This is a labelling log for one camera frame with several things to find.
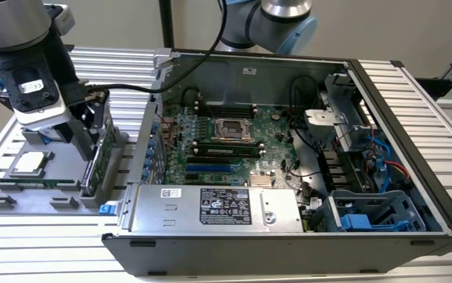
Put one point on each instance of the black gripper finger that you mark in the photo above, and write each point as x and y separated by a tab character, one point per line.
96	118
65	134

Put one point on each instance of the green graphics card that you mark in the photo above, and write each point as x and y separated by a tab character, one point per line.
105	153

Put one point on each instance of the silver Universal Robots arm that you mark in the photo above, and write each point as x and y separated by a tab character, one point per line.
9	23

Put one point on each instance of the black table corner cap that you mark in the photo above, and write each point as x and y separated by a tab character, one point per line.
397	64
69	47

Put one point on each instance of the silver CPU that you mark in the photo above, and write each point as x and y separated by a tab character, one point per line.
30	162

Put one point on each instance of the rear port block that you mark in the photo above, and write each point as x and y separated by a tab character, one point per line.
166	127

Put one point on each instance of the green RAM stick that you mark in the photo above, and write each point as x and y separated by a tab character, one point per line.
32	183

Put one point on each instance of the grey parts rack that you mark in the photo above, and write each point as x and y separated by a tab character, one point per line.
32	203

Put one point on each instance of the blue case latch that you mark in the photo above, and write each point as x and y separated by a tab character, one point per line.
106	210

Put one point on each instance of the short black expansion slot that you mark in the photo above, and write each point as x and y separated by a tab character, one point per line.
192	177

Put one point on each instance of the long black expansion slot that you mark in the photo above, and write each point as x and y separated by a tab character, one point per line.
209	160

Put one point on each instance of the blue expansion slot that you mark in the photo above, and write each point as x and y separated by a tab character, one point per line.
209	169

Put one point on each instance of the CPU socket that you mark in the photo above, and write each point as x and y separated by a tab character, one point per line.
230	127

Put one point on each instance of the RAM stick with white label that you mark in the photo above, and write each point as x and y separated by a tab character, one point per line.
225	151

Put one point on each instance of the silver power supply unit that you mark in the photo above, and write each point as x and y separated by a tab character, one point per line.
178	218

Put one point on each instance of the green motherboard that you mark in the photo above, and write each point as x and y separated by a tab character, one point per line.
272	138

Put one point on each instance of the round coin battery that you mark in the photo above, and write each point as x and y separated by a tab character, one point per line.
274	116

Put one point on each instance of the small silver heat sink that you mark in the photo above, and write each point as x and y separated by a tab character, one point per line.
261	181

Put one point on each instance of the silver metal drive cage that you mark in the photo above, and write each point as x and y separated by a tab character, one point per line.
328	118

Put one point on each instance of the open grey PC case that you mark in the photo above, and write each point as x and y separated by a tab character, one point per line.
249	256

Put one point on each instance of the black plastic fan shroud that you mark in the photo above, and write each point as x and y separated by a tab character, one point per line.
333	169

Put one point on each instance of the grey disk bay cage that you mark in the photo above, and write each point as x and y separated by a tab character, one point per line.
367	197

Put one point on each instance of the blue disk carrier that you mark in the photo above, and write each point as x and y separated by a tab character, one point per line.
353	221

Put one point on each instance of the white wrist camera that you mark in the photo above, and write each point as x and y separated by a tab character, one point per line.
40	118

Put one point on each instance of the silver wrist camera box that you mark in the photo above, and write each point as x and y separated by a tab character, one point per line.
62	19

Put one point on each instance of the black vertical post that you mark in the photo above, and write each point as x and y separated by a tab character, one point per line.
166	23

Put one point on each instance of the small case wall sticker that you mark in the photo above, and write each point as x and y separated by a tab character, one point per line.
249	70

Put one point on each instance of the black bracket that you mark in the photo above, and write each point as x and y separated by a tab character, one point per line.
432	87

